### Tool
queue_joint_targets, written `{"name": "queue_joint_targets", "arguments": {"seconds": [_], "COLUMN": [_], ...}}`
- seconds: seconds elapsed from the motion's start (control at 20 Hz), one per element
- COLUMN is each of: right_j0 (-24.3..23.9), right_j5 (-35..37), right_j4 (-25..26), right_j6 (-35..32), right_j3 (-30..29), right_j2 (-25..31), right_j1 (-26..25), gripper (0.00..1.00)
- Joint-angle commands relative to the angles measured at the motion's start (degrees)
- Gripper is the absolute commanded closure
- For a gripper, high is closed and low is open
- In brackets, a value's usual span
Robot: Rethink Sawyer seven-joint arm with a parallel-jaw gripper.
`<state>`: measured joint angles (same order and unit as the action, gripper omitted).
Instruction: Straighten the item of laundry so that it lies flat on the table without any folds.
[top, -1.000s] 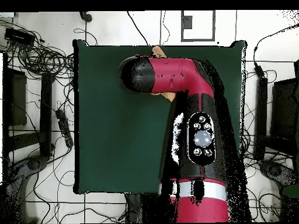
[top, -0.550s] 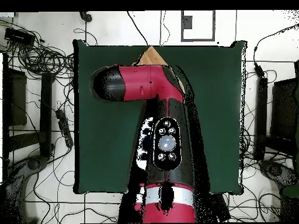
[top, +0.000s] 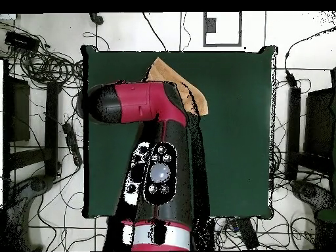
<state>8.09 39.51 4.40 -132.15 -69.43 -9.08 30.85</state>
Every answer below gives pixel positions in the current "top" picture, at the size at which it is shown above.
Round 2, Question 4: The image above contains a tan terry towel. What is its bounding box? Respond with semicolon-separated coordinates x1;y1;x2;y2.
144;56;209;116

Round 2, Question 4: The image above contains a dark flat panel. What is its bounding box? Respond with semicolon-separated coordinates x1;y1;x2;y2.
303;87;336;158
9;75;32;142

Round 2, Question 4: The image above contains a dark green table cloth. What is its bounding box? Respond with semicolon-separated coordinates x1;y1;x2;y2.
80;43;278;221

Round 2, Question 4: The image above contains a black power strip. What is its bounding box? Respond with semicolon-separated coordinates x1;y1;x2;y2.
230;217;261;250
62;122;84;167

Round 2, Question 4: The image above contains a grey tripod base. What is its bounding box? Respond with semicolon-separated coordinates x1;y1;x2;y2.
5;174;56;252
289;179;334;211

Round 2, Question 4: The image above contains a black plug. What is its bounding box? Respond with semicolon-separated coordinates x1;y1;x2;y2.
89;12;105;26

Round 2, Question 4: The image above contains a dark green round object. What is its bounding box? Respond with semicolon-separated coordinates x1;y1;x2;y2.
316;207;336;223

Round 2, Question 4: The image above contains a black electronics box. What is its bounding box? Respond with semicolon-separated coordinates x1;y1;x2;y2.
4;30;41;53

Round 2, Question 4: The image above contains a thick black cable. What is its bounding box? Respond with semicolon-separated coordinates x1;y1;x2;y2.
142;12;168;53

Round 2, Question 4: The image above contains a thin black cable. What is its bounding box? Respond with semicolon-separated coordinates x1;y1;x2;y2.
178;11;192;53

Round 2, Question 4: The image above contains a black metal stand frame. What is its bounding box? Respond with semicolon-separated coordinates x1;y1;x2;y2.
2;59;62;182
285;85;335;182

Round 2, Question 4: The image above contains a grey rectangular floor frame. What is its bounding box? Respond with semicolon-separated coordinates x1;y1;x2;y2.
203;11;243;48

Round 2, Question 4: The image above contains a black cable with adapter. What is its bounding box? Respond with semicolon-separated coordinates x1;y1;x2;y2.
284;26;336;89

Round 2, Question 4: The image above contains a tangled black cable bundle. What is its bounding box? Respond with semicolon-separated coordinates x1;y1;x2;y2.
0;20;85;90

